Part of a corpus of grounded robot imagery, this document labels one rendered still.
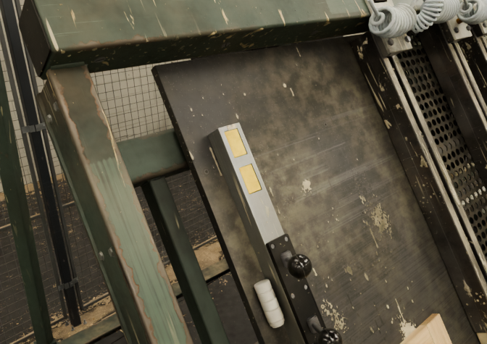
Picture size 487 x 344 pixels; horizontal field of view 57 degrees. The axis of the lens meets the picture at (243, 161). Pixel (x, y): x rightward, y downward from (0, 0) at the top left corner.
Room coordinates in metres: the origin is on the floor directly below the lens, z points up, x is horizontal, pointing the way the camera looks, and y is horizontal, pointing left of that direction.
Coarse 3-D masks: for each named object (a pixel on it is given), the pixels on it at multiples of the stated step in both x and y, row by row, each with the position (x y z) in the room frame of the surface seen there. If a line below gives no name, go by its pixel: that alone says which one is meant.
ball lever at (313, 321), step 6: (312, 318) 0.63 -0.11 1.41; (312, 324) 0.62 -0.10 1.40; (318, 324) 0.62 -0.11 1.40; (312, 330) 0.62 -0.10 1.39; (318, 330) 0.58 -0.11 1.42; (324, 330) 0.54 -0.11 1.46; (330, 330) 0.54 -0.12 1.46; (336, 330) 0.54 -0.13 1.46; (318, 336) 0.54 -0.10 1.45; (324, 336) 0.53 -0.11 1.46; (330, 336) 0.53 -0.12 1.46; (336, 336) 0.53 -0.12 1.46; (318, 342) 0.53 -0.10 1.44; (324, 342) 0.53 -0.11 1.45; (330, 342) 0.52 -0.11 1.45; (336, 342) 0.52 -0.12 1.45; (342, 342) 0.53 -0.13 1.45
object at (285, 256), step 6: (288, 252) 0.67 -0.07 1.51; (282, 258) 0.67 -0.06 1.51; (288, 258) 0.65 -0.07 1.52; (294, 258) 0.58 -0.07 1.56; (300, 258) 0.58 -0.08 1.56; (306, 258) 0.58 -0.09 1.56; (288, 264) 0.58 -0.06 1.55; (294, 264) 0.57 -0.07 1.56; (300, 264) 0.57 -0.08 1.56; (306, 264) 0.57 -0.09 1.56; (288, 270) 0.58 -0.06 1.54; (294, 270) 0.57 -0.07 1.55; (300, 270) 0.57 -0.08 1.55; (306, 270) 0.57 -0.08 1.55; (294, 276) 0.57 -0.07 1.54; (300, 276) 0.57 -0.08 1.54; (306, 276) 0.57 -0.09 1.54
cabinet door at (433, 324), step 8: (432, 320) 0.80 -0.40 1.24; (440, 320) 0.81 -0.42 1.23; (424, 328) 0.78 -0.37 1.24; (432, 328) 0.79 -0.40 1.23; (440, 328) 0.80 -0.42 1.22; (408, 336) 0.77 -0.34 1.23; (416, 336) 0.76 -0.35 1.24; (424, 336) 0.77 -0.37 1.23; (432, 336) 0.78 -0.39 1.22; (440, 336) 0.79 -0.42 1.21; (448, 336) 0.80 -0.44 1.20
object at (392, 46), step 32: (416, 32) 1.06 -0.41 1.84; (384, 64) 1.09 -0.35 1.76; (384, 96) 1.09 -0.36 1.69; (416, 128) 1.03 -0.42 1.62; (416, 160) 1.01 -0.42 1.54; (416, 192) 1.01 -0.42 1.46; (448, 192) 0.98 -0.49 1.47; (448, 224) 0.94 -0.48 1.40; (448, 256) 0.93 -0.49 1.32; (480, 256) 0.92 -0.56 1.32; (480, 288) 0.87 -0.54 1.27; (480, 320) 0.86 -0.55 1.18
